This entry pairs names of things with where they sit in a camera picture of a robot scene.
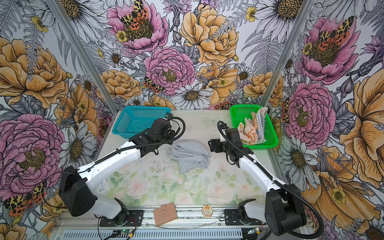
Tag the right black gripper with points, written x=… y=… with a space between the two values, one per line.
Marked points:
x=217 y=142

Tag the aluminium front rail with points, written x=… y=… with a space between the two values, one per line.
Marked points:
x=189 y=225

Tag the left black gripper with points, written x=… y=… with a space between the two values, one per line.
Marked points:
x=171 y=135

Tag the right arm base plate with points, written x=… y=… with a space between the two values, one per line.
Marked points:
x=234 y=217

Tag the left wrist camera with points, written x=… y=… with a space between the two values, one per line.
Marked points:
x=168 y=116

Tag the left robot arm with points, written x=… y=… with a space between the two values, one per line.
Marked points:
x=78 y=185

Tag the orange patterned white towel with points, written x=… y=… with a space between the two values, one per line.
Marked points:
x=248 y=130

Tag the green plastic basket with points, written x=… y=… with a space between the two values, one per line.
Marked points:
x=239 y=112

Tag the teal plastic basket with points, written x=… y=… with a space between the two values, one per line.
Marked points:
x=134 y=119

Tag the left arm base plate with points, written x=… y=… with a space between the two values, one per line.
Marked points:
x=127 y=218

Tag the brown leather wallet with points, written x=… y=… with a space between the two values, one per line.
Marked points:
x=164 y=214

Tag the striped grey patterned towel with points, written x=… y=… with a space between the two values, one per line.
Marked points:
x=261 y=120

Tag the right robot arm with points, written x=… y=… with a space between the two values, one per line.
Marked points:
x=282 y=211

